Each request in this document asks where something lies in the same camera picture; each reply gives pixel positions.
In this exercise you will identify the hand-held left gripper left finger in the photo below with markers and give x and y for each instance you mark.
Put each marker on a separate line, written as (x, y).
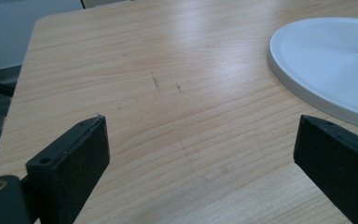
(65, 169)

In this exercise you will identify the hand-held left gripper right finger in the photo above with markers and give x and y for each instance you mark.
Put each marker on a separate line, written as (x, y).
(338, 161)

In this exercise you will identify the white round stand base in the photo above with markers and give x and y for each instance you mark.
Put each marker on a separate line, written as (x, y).
(317, 62)

